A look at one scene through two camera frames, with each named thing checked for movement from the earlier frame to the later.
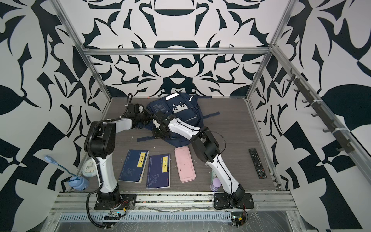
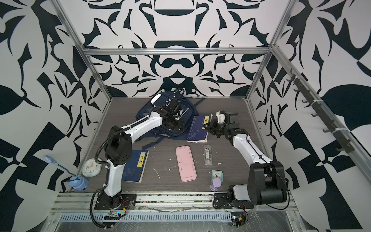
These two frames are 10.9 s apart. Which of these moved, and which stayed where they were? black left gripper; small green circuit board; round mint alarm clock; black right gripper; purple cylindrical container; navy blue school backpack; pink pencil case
Moved: navy blue school backpack; black left gripper; black right gripper
Stayed: purple cylindrical container; round mint alarm clock; pink pencil case; small green circuit board
